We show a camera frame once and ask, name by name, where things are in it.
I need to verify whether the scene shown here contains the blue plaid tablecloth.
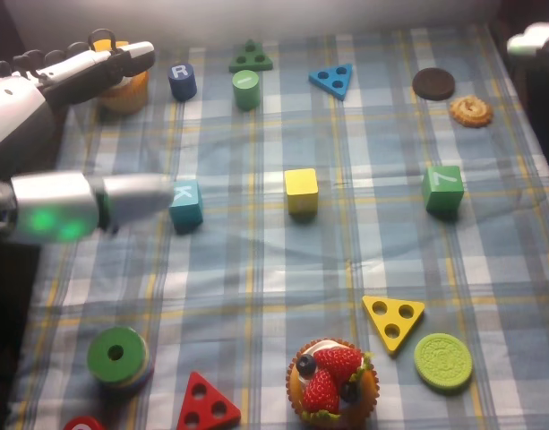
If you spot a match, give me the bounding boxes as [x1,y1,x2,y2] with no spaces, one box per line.
[7,26,549,430]

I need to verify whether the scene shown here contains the green cube number 7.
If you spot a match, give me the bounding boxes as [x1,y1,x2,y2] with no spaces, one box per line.
[421,165,465,215]

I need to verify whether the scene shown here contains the orange toy cupcake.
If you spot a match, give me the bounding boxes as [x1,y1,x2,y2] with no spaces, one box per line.
[96,39,150,115]

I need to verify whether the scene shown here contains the yellow triangle block three holes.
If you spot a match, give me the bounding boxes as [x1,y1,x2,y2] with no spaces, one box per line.
[361,295,425,357]

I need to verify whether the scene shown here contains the green sandwich cookie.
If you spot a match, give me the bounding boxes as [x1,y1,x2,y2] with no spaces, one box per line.
[413,332,474,394]

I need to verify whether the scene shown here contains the blue triangle block three holes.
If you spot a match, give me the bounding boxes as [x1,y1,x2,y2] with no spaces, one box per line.
[308,63,354,102]

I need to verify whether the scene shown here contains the red cylinder block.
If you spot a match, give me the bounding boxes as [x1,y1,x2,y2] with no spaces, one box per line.
[62,415,106,430]

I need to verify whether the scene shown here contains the swirled butter cookie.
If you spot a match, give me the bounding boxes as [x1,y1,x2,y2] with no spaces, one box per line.
[449,94,494,129]

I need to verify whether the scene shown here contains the green triangle block three holes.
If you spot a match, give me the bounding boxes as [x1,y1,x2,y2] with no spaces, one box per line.
[228,39,274,73]

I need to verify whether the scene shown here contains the yellow cube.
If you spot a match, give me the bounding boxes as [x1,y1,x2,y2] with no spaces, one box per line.
[284,168,320,216]

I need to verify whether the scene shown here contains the red triangle block three holes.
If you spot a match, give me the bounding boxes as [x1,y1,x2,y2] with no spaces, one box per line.
[176,370,242,430]

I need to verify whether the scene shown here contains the blue cylinder letter R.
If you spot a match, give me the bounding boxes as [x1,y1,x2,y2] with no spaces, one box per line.
[167,62,198,102]

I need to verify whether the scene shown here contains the green cylinder with dash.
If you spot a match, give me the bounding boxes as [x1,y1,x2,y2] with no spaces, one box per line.
[232,70,261,111]

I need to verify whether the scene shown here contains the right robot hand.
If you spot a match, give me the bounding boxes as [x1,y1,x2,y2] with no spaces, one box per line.
[505,16,549,59]

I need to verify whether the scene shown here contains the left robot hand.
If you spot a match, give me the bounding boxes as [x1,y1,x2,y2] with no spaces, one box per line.
[0,29,175,245]

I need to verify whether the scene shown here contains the strawberry toy cupcake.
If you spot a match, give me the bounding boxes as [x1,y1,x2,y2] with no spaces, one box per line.
[286,339,380,426]

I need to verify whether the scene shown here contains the teal cube letter K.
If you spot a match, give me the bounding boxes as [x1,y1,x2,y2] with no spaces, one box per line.
[168,179,204,234]

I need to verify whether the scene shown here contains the stacked coloured rings toy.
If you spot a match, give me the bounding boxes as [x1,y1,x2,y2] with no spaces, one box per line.
[86,325,155,393]

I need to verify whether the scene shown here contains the brown chocolate cookie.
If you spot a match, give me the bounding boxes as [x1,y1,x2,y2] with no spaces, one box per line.
[411,67,456,101]

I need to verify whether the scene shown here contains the white backdrop board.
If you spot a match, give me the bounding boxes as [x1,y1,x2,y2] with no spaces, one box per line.
[9,0,499,42]

